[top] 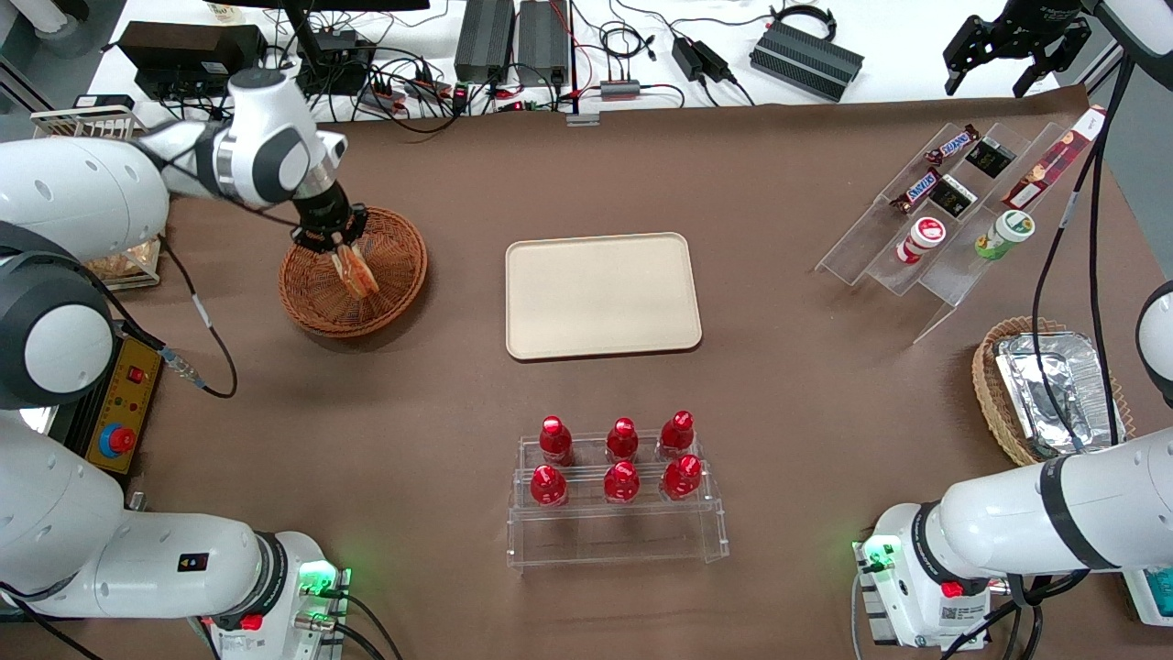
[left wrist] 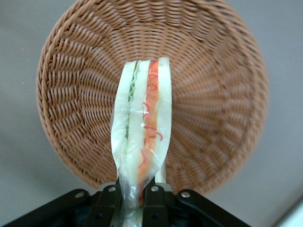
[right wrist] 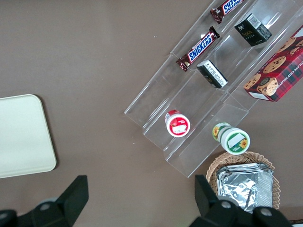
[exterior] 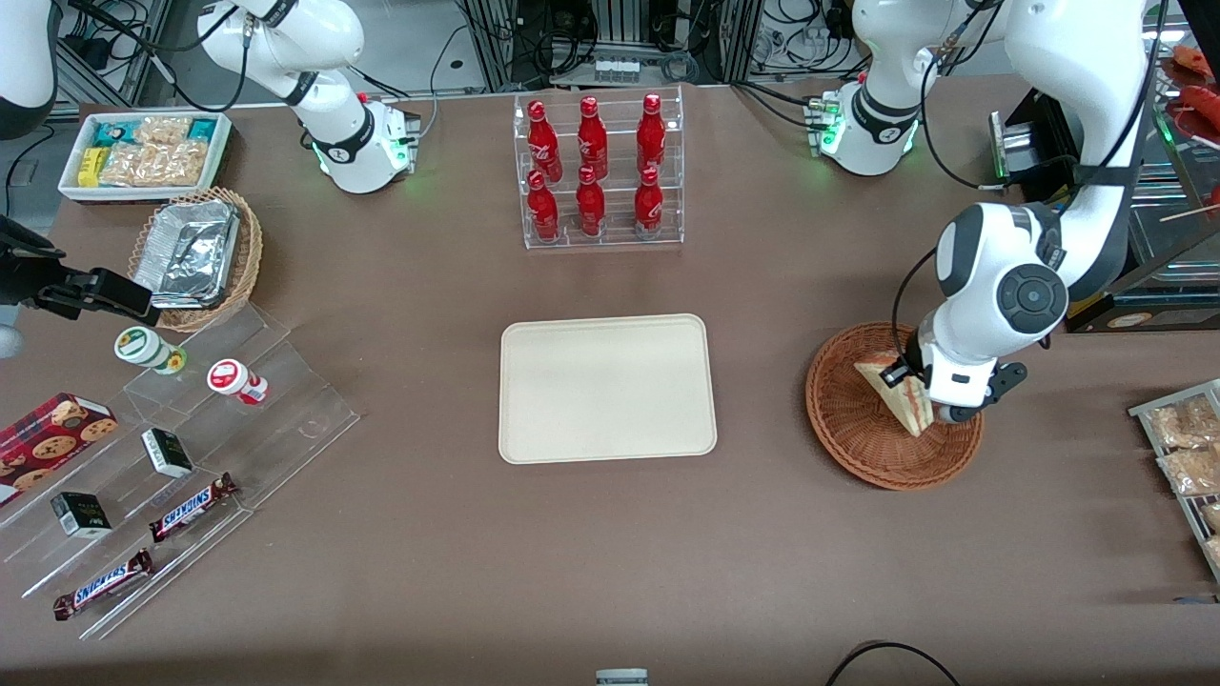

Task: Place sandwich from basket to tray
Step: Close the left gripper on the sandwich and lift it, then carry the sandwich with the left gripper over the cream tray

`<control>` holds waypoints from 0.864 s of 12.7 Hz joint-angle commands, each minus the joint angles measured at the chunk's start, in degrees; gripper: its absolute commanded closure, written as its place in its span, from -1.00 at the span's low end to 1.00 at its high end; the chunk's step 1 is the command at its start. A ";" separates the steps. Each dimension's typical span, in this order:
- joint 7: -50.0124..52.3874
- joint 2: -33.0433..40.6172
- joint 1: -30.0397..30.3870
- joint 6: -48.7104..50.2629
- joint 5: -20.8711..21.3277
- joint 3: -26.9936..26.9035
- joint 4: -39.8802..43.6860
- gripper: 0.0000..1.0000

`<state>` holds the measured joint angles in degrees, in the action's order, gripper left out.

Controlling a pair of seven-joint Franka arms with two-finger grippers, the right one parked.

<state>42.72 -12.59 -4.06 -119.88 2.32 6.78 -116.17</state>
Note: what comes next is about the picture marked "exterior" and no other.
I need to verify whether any triangular sandwich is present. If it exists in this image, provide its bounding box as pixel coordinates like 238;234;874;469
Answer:
853;354;935;439

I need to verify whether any large brown wicker basket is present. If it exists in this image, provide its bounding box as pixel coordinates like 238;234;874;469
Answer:
805;322;985;492

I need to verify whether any aluminium foil tray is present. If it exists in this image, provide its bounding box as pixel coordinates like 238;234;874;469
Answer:
133;200;240;311

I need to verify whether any small brown wicker basket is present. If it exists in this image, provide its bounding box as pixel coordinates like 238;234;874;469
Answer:
129;187;264;333

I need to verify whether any cream plastic tray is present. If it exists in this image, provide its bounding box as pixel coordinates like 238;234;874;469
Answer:
498;313;718;466

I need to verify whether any green lid yogurt cup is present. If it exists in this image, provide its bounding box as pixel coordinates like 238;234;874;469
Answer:
114;326;188;375

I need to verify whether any white rectangular snack box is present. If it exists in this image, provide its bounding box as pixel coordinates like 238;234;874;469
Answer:
57;110;234;206

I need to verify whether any large clear cracker bag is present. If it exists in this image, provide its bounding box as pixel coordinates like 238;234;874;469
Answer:
100;141;207;188

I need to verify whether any red lid yogurt cup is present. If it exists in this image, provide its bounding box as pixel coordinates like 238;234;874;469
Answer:
207;358;270;406

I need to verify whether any red cookie box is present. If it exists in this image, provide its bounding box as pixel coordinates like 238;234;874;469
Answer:
0;393;120;506

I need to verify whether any small black box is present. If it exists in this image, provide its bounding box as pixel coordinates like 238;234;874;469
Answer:
51;492;112;539
141;428;194;479

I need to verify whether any small clear cracker bag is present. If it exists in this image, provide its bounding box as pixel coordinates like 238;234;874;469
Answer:
133;116;192;149

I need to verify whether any clear acrylic step shelf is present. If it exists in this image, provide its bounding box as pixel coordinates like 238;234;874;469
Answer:
0;303;361;641

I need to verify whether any snickers chocolate bar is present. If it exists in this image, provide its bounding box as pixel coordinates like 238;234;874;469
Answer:
150;474;239;544
52;549;153;621

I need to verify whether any black food warmer machine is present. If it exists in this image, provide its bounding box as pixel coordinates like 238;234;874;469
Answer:
989;14;1220;334

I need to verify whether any red cola bottle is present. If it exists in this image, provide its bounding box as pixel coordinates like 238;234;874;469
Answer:
637;93;666;175
527;170;560;242
634;167;664;235
576;166;606;237
527;100;563;182
577;96;609;180

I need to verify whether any clear acrylic bottle rack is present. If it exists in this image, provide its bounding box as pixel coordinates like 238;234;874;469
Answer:
513;86;685;251

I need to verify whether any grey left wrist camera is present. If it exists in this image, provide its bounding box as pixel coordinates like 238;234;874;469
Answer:
937;362;1029;425

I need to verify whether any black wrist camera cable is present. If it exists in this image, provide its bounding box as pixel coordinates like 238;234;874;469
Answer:
890;246;941;368

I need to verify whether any metal wire tray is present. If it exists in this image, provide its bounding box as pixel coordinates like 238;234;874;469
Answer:
1129;379;1220;584

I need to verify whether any black floor cable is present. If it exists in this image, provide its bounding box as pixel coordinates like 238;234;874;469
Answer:
824;641;964;686

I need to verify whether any aluminium frame rack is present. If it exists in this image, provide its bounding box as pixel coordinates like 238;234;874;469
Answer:
457;0;763;91

